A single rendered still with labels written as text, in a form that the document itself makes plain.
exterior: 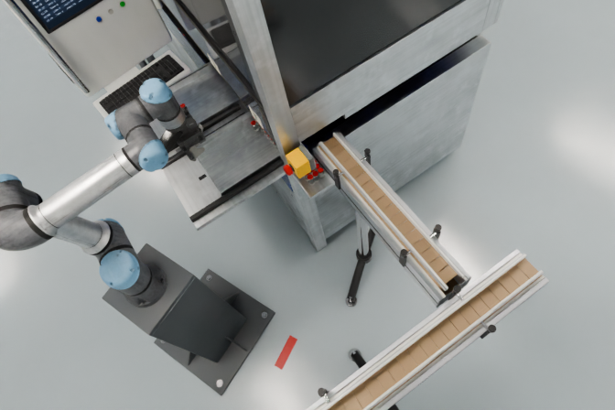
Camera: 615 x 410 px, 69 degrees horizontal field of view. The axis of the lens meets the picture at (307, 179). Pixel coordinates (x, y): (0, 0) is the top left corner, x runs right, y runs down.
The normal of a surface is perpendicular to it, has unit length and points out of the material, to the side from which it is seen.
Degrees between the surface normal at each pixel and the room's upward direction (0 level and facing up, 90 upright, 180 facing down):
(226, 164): 0
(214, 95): 0
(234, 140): 0
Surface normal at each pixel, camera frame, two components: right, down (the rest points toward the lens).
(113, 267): -0.06, -0.39
